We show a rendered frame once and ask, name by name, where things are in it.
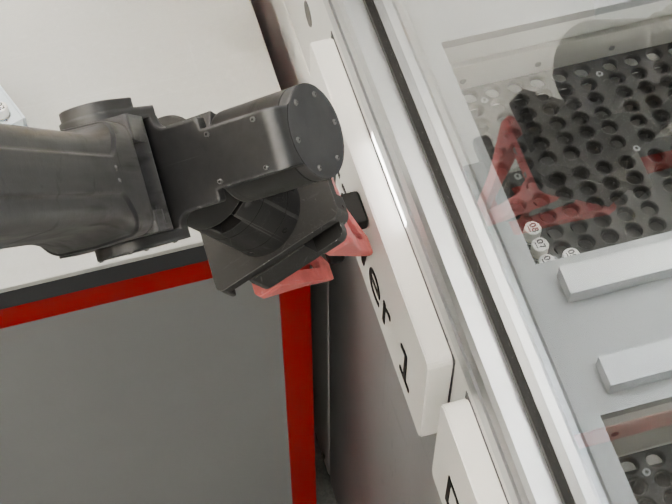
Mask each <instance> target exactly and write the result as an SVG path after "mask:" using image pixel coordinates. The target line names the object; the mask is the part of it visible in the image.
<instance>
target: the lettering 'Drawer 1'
mask: <svg viewBox="0 0 672 504"><path fill-rule="evenodd" d="M372 274H373V275H374V278H375V281H376V285H377V288H376V285H375V282H374V279H373V277H372ZM369 279H370V284H371V288H372V292H373V295H374V298H375V301H376V303H377V305H378V307H379V303H378V300H377V298H376V295H375V293H374V289H373V285H374V287H375V290H376V293H377V296H378V299H379V300H380V291H379V286H378V282H377V278H376V275H375V273H374V270H373V268H372V267H370V268H369ZM372 282H373V285H372ZM385 313H387V315H388V318H389V321H391V318H390V315H389V312H388V310H387V308H386V304H385V301H384V300H383V313H382V320H383V323H384V324H385ZM400 346H401V349H402V351H403V354H404V365H403V371H402V369H401V366H400V365H399V369H400V372H401V374H402V377H403V380H404V383H405V386H406V389H407V392H408V393H409V388H408V386H407V383H406V370H407V355H406V353H405V350H404V348H403V345H402V343H401V345H400Z"/></svg>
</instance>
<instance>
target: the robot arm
mask: <svg viewBox="0 0 672 504"><path fill-rule="evenodd" d="M59 118H60V122H61V124H60V125H59V128H60V131H58V130H50V129H42V128H34V127H26V126H18V125H10V124H2V123H0V249H5V248H12V247H19V246H26V245H35V246H40V247H41V248H42V249H44V250H45V251H46V252H48V253H49V254H51V255H54V256H59V258H60V259H62V258H68V257H73V256H78V255H83V254H87V253H91V252H95V255H96V258H97V262H99V263H103V262H104V261H105V260H109V259H113V258H117V257H121V256H124V255H128V254H129V255H130V254H133V253H136V252H140V251H149V249H151V248H155V247H158V246H161V245H165V244H168V243H172V242H173V243H177V242H178V241H179V240H182V239H186V238H189V237H191V236H190V232H189V229H188V227H190V228H192V229H194V230H197V231H199V232H200V234H201V237H202V241H203V244H204V248H205V251H206V255H207V258H208V262H209V265H210V269H211V272H212V276H213V280H214V283H215V287H216V289H217V290H218V291H220V292H222V293H225V294H227V295H229V296H232V297H234V296H236V292H235V289H236V288H237V287H239V286H241V285H242V284H244V283H245V282H247V281H248V280H249V281H250V282H251V283H252V286H253V290H254V293H255V294H256V295H257V296H259V297H261V298H268V297H271V296H274V295H278V294H281V293H284V292H287V291H291V290H294V289H297V288H301V287H304V286H308V285H313V284H317V283H322V282H327V281H331V280H333V279H334V277H333V274H332V271H331V268H330V265H329V263H328V262H327V261H326V260H325V259H324V258H323V257H322V256H321V255H323V254H324V253H325V254H327V255H329V256H370V255H372V253H373V250H372V248H371V245H370V242H369V239H368V237H367V236H366V234H365V233H364V232H363V230H362V229H361V228H360V226H359V225H358V223H357V222H356V221H355V219H354V218H353V217H352V215H351V214H350V212H349V211H348V210H347V208H346V205H345V203H344V200H343V197H341V195H340V193H339V191H338V189H337V186H336V184H335V182H334V179H333V177H334V176H336V175H337V174H338V172H339V171H340V169H341V166H342V163H343V159H344V140H343V134H342V129H341V125H340V122H339V119H338V117H337V114H336V112H335V110H334V108H333V106H332V104H331V103H330V101H329V100H328V98H327V97H326V96H325V95H324V93H323V92H322V91H321V90H319V89H318V88H317V87H315V86H314V85H312V84H309V83H301V84H298V85H295V86H292V87H289V88H287V89H284V90H281V91H278V92H275V93H272V94H269V95H266V96H263V97H260V98H257V99H254V100H252V101H249V102H246V103H243V104H240V105H237V106H234V107H231V108H228V109H225V110H222V111H220V112H218V113H217V114H215V113H213V112H212V111H208V112H205V113H202V114H200V115H197V116H194V117H191V118H188V119H185V118H183V117H180V116H176V115H168V116H163V117H160V118H157V116H156V115H155V111H154V108H153V105H149V106H140V107H133V104H132V100H131V98H130V97H126V98H117V99H107V100H100V101H95V102H91V103H86V104H83V105H79V106H76V107H73V108H70V109H67V110H65V111H63V112H61V113H60V114H59ZM307 264H310V265H311V266H312V267H313V268H312V269H303V270H299V269H301V268H302V267H304V266H306V265H307Z"/></svg>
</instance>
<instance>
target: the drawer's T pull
mask: <svg viewBox="0 0 672 504"><path fill-rule="evenodd" d="M341 197H343V200H344V203H345V205H346V208H347V210H348V211H349V212H350V214H351V215H352V217H353V218H354V219H355V221H356V222H357V223H358V225H359V226H360V228H361V229H365V228H367V227H368V217H367V214H366V211H365V209H364V206H363V203H362V200H361V198H360V195H359V193H358V192H357V191H354V192H350V193H345V194H341ZM325 255H326V258H327V261H328V263H329V264H337V263H341V262H343V261H344V259H345V256H329V255H327V254H325Z"/></svg>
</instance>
